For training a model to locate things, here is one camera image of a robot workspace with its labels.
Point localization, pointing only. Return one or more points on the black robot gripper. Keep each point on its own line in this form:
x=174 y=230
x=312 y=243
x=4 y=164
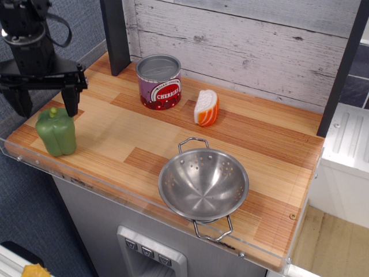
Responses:
x=35 y=65

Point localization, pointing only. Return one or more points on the green toy bell pepper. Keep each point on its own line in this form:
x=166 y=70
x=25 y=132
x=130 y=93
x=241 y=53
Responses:
x=57 y=131

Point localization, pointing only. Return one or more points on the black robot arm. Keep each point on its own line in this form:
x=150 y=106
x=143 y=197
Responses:
x=27 y=19

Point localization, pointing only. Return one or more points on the stainless steel colander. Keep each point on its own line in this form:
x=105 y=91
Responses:
x=204 y=185

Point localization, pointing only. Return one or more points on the purple cherries tin can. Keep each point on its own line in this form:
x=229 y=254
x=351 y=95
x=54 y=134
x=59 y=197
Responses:
x=159 y=81

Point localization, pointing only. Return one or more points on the grey toy fridge cabinet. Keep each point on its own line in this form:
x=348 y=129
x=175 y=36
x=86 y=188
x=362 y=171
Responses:
x=97 y=219

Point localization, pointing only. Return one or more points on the toy salmon sushi piece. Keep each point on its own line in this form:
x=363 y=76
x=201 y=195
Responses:
x=207 y=108

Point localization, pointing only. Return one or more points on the yellow object at corner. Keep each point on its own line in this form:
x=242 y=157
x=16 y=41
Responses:
x=35 y=270

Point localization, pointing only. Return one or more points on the silver dispenser button panel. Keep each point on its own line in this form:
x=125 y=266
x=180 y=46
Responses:
x=146 y=257

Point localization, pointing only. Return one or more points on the white toy sink unit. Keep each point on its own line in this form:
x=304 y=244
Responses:
x=340 y=185

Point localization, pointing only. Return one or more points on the dark grey left post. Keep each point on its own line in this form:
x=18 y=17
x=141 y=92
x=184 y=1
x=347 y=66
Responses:
x=116 y=35

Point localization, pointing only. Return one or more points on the dark grey post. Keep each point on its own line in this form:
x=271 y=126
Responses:
x=116 y=35
x=344 y=68

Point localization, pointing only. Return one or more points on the dark grey right post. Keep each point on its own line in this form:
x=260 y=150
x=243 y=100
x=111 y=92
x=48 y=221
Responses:
x=344 y=68

